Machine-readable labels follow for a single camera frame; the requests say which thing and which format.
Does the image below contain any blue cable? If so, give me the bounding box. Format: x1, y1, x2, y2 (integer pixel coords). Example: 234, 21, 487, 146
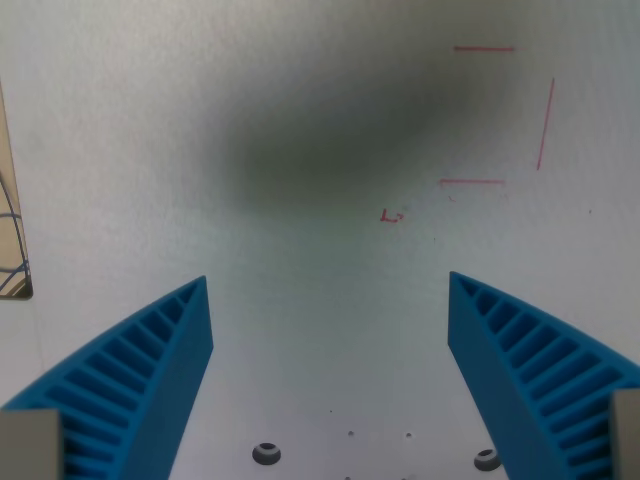
0, 212, 31, 296

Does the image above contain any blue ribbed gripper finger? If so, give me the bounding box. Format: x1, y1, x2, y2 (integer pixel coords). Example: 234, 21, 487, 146
0, 275, 215, 480
447, 271, 640, 480

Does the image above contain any dark thin cable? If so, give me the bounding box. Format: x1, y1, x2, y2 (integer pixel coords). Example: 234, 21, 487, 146
0, 172, 16, 215

